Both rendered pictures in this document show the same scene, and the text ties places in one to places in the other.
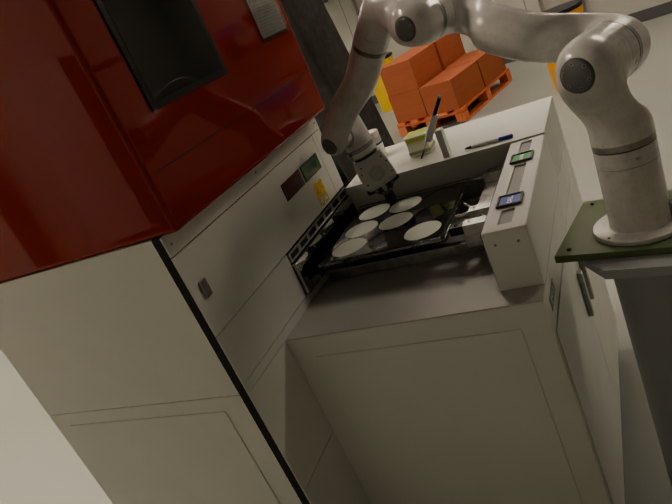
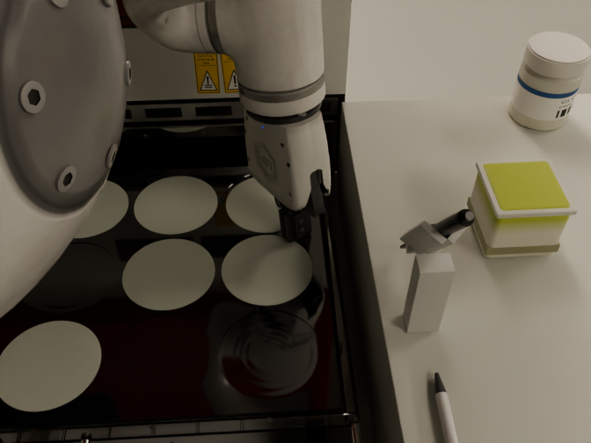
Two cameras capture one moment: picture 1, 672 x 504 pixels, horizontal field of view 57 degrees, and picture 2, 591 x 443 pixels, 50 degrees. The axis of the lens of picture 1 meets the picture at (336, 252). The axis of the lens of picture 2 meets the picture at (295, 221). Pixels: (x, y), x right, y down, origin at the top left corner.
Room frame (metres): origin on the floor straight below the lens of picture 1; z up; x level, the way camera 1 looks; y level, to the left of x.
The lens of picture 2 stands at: (1.47, -0.63, 1.44)
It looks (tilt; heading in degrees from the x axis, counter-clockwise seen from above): 46 degrees down; 56
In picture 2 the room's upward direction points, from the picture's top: straight up
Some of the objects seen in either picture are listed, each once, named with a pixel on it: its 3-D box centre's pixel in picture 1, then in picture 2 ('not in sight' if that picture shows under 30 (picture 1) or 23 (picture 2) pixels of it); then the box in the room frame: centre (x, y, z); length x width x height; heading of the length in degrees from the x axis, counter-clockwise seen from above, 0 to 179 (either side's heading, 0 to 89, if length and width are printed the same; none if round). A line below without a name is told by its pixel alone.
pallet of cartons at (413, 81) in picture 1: (446, 75); not in sight; (6.47, -1.83, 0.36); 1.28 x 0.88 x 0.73; 139
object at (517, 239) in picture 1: (525, 203); not in sight; (1.36, -0.46, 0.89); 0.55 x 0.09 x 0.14; 149
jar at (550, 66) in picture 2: (372, 145); (547, 82); (2.08, -0.27, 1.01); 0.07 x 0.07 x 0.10
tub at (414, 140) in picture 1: (420, 142); (516, 209); (1.90, -0.39, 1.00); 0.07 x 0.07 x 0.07; 60
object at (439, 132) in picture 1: (435, 136); (427, 261); (1.76, -0.41, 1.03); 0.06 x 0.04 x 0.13; 59
